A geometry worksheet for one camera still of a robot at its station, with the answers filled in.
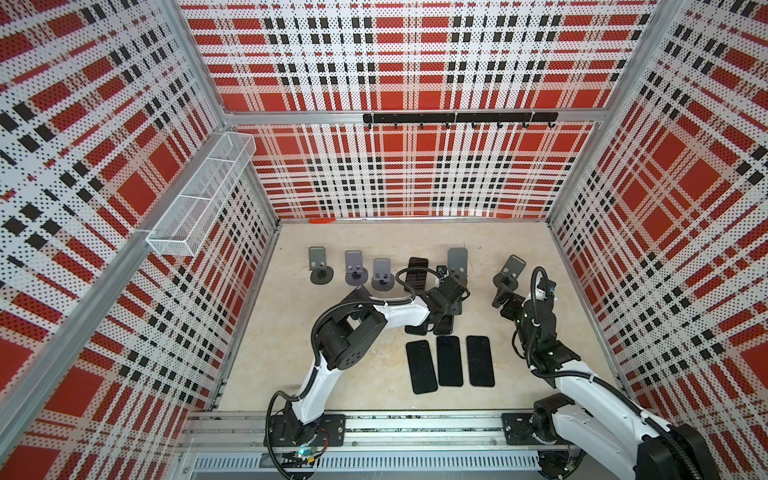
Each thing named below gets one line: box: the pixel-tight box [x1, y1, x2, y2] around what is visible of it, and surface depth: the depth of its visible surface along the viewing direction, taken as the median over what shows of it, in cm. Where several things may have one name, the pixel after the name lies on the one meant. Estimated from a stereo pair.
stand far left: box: [309, 246, 334, 285], surface depth 106 cm
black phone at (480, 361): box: [466, 335, 495, 387], surface depth 86 cm
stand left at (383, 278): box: [371, 258, 395, 291], surface depth 101 cm
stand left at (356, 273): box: [345, 250, 368, 286], surface depth 102 cm
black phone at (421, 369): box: [406, 340, 438, 394], surface depth 87 cm
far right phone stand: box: [493, 254, 527, 291], surface depth 99 cm
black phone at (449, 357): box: [436, 335, 464, 387], surface depth 87 cm
